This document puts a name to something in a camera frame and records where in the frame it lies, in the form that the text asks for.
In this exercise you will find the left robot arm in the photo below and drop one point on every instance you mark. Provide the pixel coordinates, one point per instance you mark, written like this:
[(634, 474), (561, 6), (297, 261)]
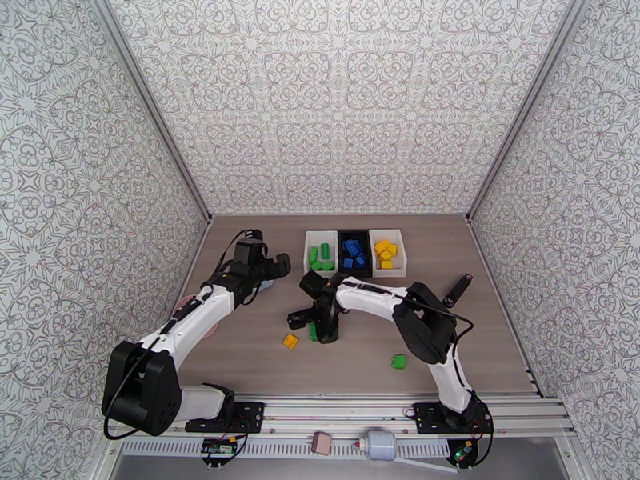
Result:
[(145, 393)]

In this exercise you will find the green circuit board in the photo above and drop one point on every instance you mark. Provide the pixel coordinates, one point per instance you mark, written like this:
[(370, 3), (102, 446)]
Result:
[(462, 450), (218, 447)]

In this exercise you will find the yellow long lego brick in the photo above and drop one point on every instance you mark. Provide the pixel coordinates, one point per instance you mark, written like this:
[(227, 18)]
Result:
[(387, 265), (382, 245)]

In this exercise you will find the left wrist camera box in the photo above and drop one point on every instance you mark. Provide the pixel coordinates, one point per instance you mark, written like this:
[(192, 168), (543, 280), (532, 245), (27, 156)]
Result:
[(250, 251)]

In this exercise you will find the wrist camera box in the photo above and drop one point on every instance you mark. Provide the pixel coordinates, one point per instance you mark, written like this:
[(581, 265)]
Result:
[(250, 251), (312, 282)]

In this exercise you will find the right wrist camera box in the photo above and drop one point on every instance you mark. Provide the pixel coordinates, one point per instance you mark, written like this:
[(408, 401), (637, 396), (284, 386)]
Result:
[(312, 282)]

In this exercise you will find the aluminium side rail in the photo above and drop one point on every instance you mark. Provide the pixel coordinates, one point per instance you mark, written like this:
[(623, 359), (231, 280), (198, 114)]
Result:
[(488, 263), (192, 263)]

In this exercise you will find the green long lego brick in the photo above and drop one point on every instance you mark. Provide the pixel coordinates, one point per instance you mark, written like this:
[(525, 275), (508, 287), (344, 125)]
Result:
[(312, 333), (325, 250), (313, 257)]

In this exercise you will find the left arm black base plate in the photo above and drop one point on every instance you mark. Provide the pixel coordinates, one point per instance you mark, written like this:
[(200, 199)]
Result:
[(250, 416)]

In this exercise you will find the white plastic container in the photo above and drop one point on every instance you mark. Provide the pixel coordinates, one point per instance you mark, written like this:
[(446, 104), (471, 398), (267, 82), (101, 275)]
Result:
[(401, 238), (315, 238)]

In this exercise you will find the yellow square lego brick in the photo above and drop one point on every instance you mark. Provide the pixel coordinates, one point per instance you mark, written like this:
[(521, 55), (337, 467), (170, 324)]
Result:
[(290, 341), (384, 256), (393, 250)]

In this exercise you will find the pink cup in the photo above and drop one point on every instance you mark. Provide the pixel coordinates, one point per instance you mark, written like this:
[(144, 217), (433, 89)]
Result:
[(181, 304)]

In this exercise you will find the small pink box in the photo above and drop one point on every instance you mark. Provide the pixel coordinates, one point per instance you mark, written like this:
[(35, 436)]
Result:
[(321, 442)]

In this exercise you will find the black marker pen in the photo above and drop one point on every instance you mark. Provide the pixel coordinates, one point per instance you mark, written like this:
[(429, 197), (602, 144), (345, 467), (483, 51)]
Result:
[(460, 289)]

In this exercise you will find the black plastic container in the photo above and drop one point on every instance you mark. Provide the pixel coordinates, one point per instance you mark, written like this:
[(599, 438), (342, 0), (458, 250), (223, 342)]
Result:
[(365, 236)]

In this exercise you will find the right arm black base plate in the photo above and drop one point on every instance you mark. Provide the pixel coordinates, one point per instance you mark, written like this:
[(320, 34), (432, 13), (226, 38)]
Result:
[(425, 418)]

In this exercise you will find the pale blue cylinder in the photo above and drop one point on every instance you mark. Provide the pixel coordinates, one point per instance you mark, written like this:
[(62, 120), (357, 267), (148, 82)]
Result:
[(380, 445)]

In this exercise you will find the aluminium front rail frame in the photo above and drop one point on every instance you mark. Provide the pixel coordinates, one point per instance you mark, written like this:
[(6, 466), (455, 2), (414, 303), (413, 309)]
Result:
[(340, 413)]

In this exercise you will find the aluminium corner post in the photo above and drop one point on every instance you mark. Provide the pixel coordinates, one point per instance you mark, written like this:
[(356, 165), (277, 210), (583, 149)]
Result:
[(152, 108), (520, 108)]

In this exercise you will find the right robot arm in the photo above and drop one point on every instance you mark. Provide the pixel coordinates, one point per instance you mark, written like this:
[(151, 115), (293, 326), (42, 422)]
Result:
[(370, 296)]

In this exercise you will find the pale blue alarm clock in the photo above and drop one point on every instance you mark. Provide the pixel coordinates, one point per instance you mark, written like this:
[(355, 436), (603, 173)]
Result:
[(268, 285)]

